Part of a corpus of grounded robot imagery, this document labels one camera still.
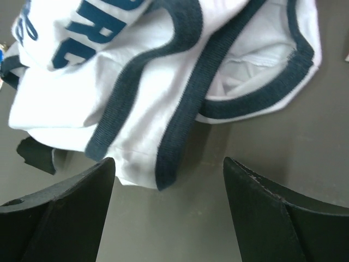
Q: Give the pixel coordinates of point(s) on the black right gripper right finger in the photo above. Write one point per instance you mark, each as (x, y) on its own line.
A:
(275, 223)

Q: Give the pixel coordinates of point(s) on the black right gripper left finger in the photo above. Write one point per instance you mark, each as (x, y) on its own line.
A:
(63, 222)

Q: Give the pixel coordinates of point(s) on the white printed tank top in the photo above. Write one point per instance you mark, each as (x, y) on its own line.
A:
(128, 79)

